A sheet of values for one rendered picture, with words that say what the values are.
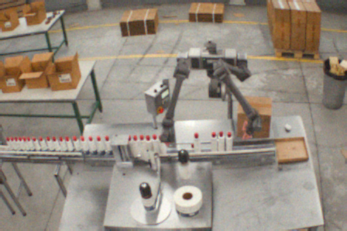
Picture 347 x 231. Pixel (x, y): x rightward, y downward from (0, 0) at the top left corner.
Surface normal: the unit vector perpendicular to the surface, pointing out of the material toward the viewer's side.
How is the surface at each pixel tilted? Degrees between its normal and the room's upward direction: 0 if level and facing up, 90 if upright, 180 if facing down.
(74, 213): 0
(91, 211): 0
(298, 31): 90
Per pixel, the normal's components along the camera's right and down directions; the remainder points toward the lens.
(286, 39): -0.11, 0.62
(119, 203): -0.10, -0.77
